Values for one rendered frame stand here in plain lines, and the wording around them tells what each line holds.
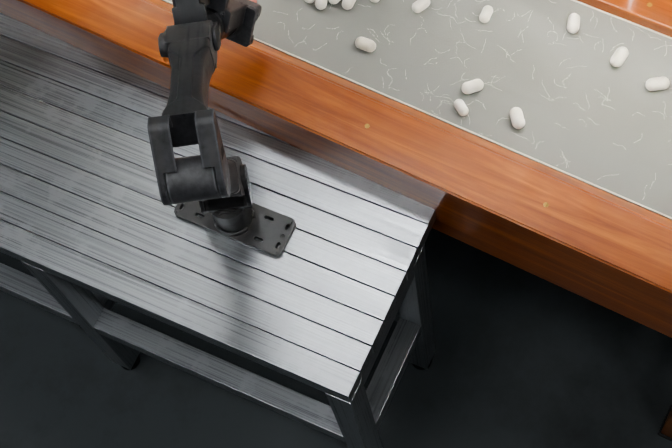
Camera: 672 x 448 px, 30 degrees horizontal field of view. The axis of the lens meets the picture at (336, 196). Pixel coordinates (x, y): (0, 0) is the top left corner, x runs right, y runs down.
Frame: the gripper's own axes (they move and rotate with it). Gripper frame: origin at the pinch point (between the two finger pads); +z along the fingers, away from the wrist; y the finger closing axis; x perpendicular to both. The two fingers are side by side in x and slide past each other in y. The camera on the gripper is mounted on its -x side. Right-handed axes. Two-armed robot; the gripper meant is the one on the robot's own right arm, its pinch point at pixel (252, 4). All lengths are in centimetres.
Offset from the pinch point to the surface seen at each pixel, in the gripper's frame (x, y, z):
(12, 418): 109, 33, -3
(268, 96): 11.5, -9.0, -5.8
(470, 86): 1.5, -37.9, 6.8
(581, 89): -2, -54, 14
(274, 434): 94, -19, 15
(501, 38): -4.3, -38.1, 16.9
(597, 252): 12, -68, -7
